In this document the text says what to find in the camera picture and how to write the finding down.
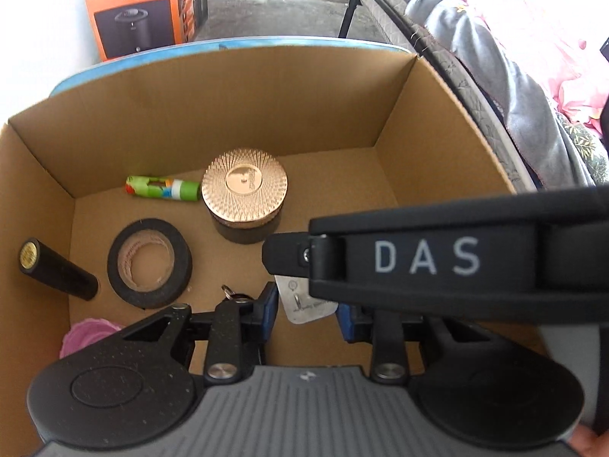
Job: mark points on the metal keyring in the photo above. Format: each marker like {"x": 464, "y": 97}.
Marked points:
{"x": 232, "y": 291}

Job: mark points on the grey patterned mattress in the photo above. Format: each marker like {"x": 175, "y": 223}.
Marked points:
{"x": 456, "y": 90}

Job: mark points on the pink quilt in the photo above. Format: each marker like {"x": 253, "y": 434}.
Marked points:
{"x": 533, "y": 24}

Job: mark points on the black tape roll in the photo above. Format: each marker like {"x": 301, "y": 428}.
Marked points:
{"x": 181, "y": 266}

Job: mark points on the green glue stick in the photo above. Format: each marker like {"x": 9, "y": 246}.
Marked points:
{"x": 161, "y": 188}

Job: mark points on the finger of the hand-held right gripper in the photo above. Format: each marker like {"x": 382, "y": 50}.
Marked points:
{"x": 418, "y": 257}

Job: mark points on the jar with gold ridged lid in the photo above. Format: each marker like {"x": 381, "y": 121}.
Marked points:
{"x": 243, "y": 185}

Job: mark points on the pink round container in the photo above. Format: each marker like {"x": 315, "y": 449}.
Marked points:
{"x": 88, "y": 338}

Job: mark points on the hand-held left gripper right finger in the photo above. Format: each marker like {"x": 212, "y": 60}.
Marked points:
{"x": 347, "y": 326}

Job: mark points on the orange appliance carton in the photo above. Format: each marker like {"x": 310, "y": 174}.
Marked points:
{"x": 133, "y": 14}

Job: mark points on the brown cardboard box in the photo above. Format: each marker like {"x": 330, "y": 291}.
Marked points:
{"x": 309, "y": 104}

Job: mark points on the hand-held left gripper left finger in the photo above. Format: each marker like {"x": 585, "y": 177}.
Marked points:
{"x": 269, "y": 312}

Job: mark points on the green floral bedsheet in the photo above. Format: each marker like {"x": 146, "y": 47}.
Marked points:
{"x": 587, "y": 152}

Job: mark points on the black cylinder with gold cap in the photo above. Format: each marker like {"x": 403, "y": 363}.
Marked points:
{"x": 57, "y": 271}

